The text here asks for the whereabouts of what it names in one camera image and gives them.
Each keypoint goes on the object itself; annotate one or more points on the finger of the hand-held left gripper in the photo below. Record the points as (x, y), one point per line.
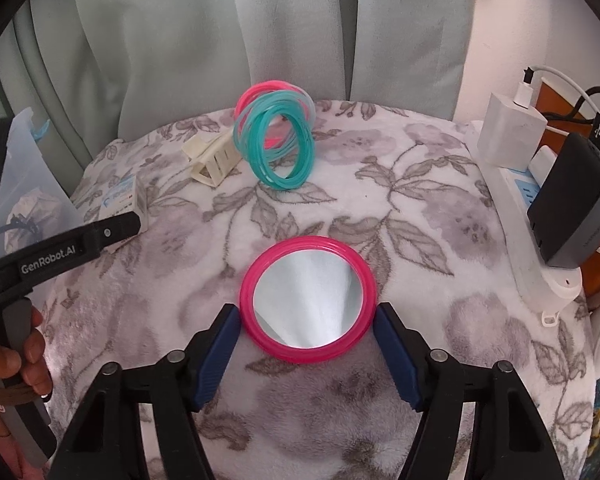
(120, 230)

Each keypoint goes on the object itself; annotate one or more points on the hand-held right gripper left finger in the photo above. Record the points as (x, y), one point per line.
(217, 360)

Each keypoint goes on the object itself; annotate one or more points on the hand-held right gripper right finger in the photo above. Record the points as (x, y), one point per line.
(400, 355)

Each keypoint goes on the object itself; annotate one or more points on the clear plastic storage bin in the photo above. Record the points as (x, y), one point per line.
(45, 175)

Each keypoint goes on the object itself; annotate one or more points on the pink round mirror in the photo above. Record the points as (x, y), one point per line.
(307, 305)

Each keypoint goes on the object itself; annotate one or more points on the small white blue box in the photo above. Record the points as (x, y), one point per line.
(115, 200)

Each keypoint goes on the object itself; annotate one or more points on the floral blanket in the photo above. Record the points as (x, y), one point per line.
(430, 260)

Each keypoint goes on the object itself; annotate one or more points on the cream hair claw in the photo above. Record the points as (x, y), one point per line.
(212, 165)

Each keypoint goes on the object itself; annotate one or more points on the white power strip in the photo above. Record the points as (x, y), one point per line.
(525, 260)

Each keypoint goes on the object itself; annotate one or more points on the bundle of pink teal bangles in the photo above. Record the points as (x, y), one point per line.
(280, 180)

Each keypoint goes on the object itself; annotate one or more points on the grey green curtain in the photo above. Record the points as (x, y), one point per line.
(180, 35)

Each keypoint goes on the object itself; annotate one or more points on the black charger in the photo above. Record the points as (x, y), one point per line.
(570, 210)

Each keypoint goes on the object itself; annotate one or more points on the white charger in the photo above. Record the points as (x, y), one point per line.
(510, 130)

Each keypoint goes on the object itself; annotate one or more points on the brown wooden furniture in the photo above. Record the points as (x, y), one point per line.
(555, 105)

